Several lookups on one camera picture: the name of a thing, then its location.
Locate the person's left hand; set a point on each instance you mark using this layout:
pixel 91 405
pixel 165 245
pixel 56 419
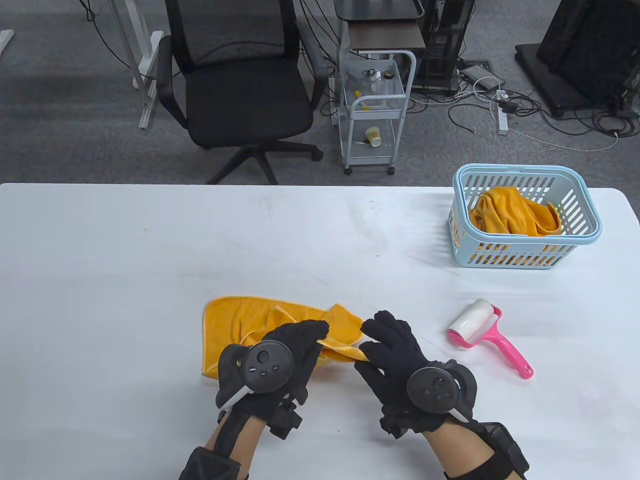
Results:
pixel 305 345

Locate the person's right hand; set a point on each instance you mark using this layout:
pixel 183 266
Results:
pixel 395 350

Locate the yellow square towel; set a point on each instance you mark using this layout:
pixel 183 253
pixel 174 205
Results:
pixel 492 247
pixel 505 210
pixel 225 325

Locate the pink lint roller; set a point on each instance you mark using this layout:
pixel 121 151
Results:
pixel 472 320

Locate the person's left forearm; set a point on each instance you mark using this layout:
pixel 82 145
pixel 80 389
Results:
pixel 245 440

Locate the grey right hand controller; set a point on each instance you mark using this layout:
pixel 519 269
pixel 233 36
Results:
pixel 432 390

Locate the paper cup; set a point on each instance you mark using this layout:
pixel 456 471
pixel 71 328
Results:
pixel 373 136

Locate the light blue plastic basket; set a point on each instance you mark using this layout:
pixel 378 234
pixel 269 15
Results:
pixel 520 170

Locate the white rolling cart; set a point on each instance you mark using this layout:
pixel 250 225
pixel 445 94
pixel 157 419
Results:
pixel 376 113

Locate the white power strip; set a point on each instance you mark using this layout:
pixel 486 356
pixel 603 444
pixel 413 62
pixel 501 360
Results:
pixel 502 120

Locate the black mesh office chair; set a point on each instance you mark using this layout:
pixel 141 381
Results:
pixel 245 95

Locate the black computer tower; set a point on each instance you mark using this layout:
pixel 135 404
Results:
pixel 442 45

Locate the dark side table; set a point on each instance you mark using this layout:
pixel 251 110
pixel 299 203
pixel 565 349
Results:
pixel 385 35

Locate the black monitor stand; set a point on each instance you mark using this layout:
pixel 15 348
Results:
pixel 585 45

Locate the white desk foot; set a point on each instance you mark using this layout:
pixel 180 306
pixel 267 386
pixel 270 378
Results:
pixel 4 40

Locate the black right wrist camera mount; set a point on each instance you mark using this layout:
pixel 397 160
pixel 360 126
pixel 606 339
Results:
pixel 505 445

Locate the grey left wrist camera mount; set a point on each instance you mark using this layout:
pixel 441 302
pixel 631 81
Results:
pixel 210 467

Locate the white desk leg frame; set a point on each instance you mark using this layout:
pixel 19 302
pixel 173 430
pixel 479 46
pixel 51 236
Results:
pixel 150 85

